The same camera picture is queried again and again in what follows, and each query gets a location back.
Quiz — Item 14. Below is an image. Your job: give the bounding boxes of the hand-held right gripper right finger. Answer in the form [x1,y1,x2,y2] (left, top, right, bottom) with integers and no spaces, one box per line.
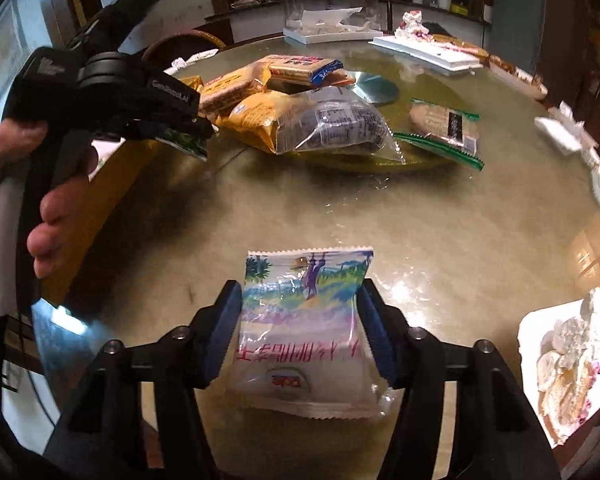
[356,277,563,480]

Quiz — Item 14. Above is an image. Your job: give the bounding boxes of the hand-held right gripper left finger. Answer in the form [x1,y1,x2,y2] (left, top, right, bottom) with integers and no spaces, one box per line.
[42,280,243,480]

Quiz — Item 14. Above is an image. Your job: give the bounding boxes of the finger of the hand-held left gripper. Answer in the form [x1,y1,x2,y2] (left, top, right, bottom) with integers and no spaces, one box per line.
[125,116,217,142]

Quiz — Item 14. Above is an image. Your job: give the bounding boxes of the small green snack packet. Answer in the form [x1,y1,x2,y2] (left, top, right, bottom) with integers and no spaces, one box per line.
[155,127,209,162]

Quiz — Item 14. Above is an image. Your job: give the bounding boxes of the white landscape print snack packet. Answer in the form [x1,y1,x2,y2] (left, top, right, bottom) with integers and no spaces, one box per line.
[228,246,397,421]

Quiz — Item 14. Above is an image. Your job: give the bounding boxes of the blue and orange cracker packet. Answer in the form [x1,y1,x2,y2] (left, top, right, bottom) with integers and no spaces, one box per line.
[266,53,345,87]

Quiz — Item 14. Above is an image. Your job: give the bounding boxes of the person's left hand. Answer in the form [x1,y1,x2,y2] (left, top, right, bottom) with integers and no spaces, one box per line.
[0,121,102,280]

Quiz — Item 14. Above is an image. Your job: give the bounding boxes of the small golden snack packet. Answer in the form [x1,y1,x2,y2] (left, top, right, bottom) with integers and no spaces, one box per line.
[169,74,204,95]

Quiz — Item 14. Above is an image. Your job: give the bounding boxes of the white tissue on chair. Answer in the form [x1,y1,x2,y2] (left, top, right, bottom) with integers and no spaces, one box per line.
[164,50,220,72]

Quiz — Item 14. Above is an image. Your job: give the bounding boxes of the yellow chip bag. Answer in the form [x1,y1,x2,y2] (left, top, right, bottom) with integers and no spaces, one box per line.
[215,91,312,154]

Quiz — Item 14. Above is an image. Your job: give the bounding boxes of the wooden chair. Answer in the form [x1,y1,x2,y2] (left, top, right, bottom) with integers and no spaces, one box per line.
[141,30,227,75]

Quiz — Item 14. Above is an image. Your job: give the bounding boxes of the clear packet with dark print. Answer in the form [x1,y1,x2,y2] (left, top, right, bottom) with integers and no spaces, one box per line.
[275,86,406,164]

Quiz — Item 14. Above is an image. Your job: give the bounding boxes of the white tray with clear bag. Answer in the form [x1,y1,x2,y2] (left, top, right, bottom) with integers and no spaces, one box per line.
[282,6,382,46]

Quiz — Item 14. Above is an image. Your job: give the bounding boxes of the round golden turntable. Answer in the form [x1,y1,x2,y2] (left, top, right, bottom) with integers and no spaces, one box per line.
[170,60,483,177]

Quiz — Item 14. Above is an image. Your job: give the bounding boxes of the white plate with food scraps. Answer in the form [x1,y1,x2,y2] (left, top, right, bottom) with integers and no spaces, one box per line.
[516,287,600,447]

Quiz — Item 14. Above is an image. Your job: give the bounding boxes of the green edged pastry packet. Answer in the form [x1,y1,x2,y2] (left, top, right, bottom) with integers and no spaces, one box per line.
[393,132,486,172]
[409,98,481,155]

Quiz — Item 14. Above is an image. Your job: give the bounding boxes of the silver round disc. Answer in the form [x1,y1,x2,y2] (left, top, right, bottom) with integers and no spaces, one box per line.
[352,71,400,106]

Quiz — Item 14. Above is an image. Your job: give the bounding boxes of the crumpled red white wrapper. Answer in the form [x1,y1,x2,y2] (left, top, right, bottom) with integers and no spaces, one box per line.
[396,10,434,42]

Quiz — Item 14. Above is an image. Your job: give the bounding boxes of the crumpled white tissue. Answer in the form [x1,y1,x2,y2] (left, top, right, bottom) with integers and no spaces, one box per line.
[534,101,587,155]

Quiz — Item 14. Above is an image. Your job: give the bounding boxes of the brown snack packets on edge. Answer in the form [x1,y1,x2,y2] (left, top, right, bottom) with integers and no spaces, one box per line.
[431,33,549,100]

